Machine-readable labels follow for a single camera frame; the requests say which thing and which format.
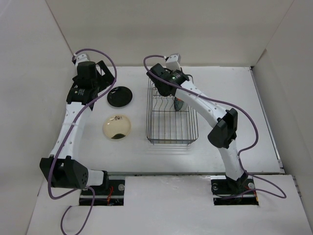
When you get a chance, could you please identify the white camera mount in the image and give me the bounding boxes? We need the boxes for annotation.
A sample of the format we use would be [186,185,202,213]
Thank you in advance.
[165,53,181,71]
[72,53,90,67]

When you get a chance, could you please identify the grey wire dish rack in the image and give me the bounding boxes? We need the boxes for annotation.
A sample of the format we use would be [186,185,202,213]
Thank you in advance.
[146,80,199,145]

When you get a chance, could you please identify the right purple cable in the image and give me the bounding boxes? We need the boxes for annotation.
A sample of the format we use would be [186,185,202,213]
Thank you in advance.
[143,54,287,199]

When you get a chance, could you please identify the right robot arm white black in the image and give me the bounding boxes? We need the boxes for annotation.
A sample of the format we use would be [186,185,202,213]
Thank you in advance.
[147,64,244,194]

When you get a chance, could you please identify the blue patterned ceramic plate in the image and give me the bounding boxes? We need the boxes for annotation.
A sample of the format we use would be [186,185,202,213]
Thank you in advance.
[174,97,184,112]

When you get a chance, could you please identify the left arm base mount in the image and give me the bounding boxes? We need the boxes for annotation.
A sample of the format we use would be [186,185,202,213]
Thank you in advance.
[79,176,125,206]

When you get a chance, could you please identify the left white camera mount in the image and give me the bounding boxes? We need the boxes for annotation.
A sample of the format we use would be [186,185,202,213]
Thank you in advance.
[72,53,90,67]

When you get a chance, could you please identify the clear glass plate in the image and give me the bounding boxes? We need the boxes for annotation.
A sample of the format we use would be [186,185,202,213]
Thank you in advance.
[181,103,188,111]

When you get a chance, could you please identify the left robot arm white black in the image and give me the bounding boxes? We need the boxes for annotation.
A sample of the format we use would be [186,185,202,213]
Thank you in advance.
[40,59,114,194]

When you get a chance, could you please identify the black round plate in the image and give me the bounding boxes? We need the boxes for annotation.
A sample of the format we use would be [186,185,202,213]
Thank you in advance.
[107,86,133,108]

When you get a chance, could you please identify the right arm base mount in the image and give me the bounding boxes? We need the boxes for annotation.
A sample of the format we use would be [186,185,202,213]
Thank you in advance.
[211,178,259,206]

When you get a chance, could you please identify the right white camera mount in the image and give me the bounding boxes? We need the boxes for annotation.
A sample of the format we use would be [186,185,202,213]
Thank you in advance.
[165,53,181,71]

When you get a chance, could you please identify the cream plate with flower pattern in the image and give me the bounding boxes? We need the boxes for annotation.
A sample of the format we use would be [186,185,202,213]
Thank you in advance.
[102,115,132,141]

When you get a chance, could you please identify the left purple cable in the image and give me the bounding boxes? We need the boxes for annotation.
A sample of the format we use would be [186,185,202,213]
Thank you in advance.
[46,48,118,235]

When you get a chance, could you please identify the purple cable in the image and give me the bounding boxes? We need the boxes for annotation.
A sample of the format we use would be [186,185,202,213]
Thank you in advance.
[46,48,118,235]
[143,54,287,199]

